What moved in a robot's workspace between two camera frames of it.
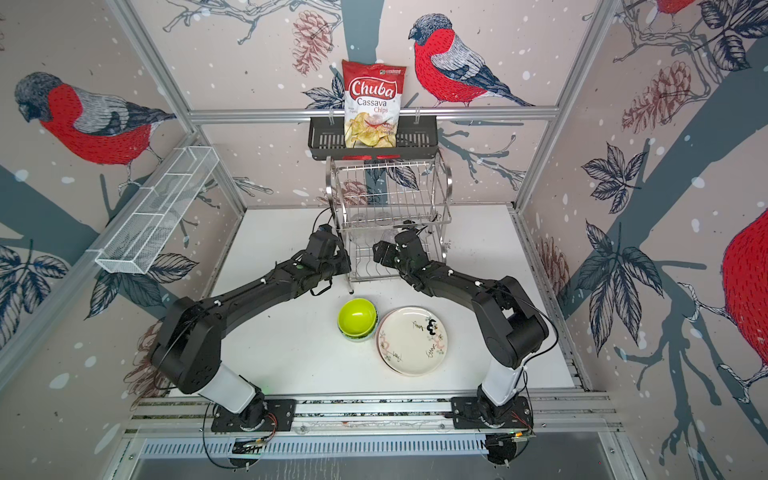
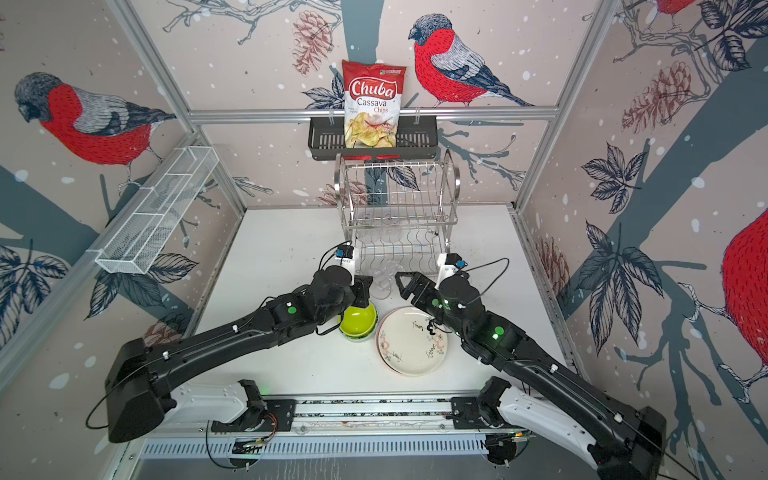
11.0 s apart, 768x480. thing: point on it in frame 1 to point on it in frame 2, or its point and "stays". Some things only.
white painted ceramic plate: [411, 341] stays
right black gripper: [389, 251] to [427, 289]
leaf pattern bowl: [361, 338] stays
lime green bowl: [357, 317] stays
